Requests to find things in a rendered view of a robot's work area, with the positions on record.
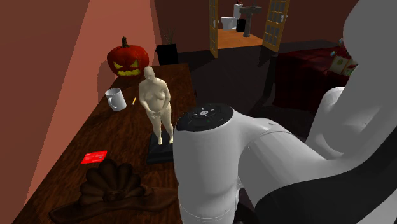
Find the beige human figure statue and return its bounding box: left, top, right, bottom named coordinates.
left=138, top=66, right=174, bottom=146

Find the black planter with twigs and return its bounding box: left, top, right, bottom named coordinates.
left=155, top=29, right=179, bottom=66

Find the dark wooden table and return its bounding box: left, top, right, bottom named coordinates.
left=12, top=62, right=197, bottom=224

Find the white mug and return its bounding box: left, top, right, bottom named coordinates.
left=104, top=87, right=128, bottom=112

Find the yellow glazed door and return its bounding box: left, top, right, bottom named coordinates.
left=209, top=0, right=219, bottom=59
left=262, top=0, right=291, bottom=53

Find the orange carved pumpkin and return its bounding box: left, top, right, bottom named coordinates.
left=106, top=36, right=150, bottom=78

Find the white toilet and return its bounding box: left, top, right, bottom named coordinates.
left=220, top=15, right=239, bottom=31

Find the dark red bed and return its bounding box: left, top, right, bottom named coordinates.
left=272, top=46, right=350, bottom=113

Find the red card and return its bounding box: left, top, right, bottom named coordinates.
left=81, top=150, right=108, bottom=165

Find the brown carved wooden turkey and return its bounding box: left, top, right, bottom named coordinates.
left=48, top=158, right=178, bottom=224

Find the colourful patterned box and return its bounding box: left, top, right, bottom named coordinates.
left=328, top=38, right=359, bottom=78

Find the grey pedestal sink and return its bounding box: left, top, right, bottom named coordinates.
left=239, top=4, right=263, bottom=38

